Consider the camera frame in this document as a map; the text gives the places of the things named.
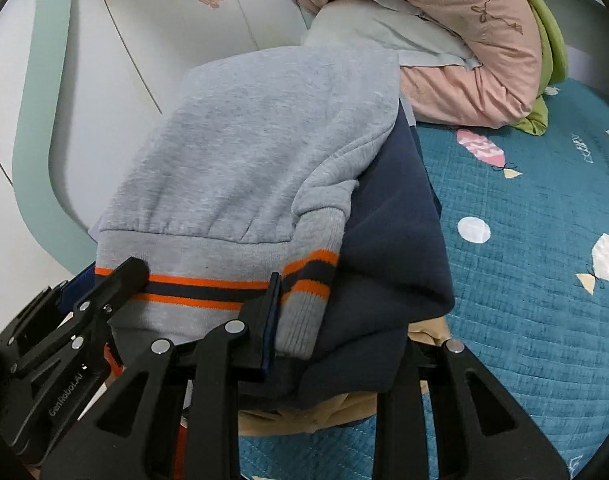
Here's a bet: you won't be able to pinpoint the red object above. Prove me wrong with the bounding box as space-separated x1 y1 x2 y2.
173 400 191 480

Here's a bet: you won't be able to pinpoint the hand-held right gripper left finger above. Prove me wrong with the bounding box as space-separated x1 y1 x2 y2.
38 272 285 480

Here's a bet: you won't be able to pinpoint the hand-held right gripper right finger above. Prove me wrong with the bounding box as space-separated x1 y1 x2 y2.
374 337 571 480

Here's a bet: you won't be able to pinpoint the pale blue pillow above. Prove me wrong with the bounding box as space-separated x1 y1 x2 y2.
304 0 482 71

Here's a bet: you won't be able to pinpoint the teal quilted bed sheet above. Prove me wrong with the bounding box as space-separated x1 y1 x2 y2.
239 77 609 480

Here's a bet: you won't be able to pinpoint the white wardrobe with butterflies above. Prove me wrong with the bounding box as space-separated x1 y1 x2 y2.
69 0 315 116

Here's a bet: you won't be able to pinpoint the mint green bunk bed frame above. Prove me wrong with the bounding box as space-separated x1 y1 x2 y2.
12 0 102 256

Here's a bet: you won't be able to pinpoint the tan pants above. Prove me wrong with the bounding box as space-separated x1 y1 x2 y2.
237 315 452 436

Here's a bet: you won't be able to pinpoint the grey jacket with navy sleeves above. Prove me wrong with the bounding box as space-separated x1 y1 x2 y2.
92 45 456 396

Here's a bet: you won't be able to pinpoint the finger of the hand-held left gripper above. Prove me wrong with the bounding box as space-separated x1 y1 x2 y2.
12 257 150 381
0 267 95 351

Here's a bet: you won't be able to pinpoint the pink quilt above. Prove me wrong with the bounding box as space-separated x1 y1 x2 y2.
284 0 545 128

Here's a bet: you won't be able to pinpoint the green quilt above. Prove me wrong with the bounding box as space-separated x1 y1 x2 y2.
494 0 570 136

